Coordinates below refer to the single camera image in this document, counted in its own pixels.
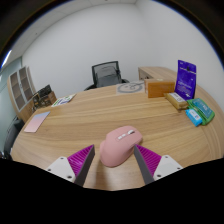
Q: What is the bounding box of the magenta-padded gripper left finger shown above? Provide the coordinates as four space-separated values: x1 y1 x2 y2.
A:
45 143 97 188

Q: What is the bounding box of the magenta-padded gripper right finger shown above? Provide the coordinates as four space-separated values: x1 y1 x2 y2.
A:
133 144 184 185

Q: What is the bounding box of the pink computer mouse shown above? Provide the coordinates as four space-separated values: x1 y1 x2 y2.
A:
99 125 144 168

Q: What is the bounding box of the small blue box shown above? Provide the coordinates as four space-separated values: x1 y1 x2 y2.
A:
185 108 204 128

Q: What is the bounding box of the white green purple sticker sheet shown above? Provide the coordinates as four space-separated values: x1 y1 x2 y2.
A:
50 93 77 108

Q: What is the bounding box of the small tan box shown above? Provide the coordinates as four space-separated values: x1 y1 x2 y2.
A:
163 91 190 111

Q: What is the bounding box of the brown cardboard box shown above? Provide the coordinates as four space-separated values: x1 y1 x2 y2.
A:
39 91 58 108
31 94 42 111

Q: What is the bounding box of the orange brown box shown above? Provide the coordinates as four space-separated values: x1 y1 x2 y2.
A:
144 78 176 99

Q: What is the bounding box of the black armchair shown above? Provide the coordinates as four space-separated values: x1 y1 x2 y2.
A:
2 114 25 158

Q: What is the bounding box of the green packet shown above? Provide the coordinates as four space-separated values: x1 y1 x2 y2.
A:
186 97 216 126

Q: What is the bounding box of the black box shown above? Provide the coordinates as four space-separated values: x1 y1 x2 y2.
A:
35 84 54 98

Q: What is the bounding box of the purple hanging package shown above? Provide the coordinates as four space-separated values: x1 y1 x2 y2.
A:
174 59 198 101

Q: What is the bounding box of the wooden side desk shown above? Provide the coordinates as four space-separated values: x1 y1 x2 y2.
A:
137 65 178 83

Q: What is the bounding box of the grey backpack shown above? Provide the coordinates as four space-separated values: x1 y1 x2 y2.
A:
95 65 123 88

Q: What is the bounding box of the wooden shelf unit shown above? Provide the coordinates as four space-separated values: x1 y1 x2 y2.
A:
7 65 37 123

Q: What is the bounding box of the black mesh office chair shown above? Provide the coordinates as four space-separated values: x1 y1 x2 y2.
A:
83 60 130 92

